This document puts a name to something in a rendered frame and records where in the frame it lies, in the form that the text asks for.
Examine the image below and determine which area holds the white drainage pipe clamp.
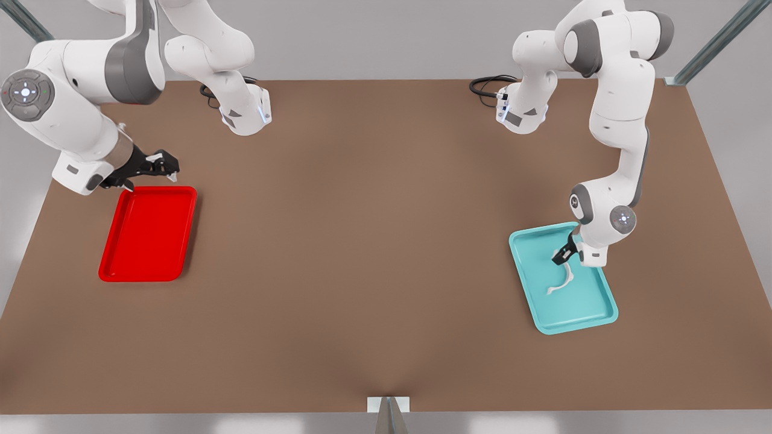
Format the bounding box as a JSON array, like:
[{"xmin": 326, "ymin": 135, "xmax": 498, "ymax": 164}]
[{"xmin": 546, "ymin": 247, "xmax": 576, "ymax": 296}]

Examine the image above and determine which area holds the teal rectangular tray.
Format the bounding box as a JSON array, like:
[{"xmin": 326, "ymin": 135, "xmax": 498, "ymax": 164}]
[{"xmin": 508, "ymin": 221, "xmax": 619, "ymax": 335}]

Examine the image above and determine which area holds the red rectangular tray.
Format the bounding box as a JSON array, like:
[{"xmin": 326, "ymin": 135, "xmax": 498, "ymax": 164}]
[{"xmin": 98, "ymin": 186, "xmax": 198, "ymax": 283}]

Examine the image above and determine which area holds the black cable loop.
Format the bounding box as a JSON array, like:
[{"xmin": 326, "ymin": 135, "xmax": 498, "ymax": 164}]
[
  {"xmin": 200, "ymin": 76, "xmax": 259, "ymax": 110},
  {"xmin": 469, "ymin": 75, "xmax": 520, "ymax": 109}
]

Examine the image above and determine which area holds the silver frame post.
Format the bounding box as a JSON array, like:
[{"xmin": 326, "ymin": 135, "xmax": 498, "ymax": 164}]
[
  {"xmin": 367, "ymin": 396, "xmax": 411, "ymax": 434},
  {"xmin": 0, "ymin": 0, "xmax": 55, "ymax": 43},
  {"xmin": 663, "ymin": 0, "xmax": 772, "ymax": 87}
]

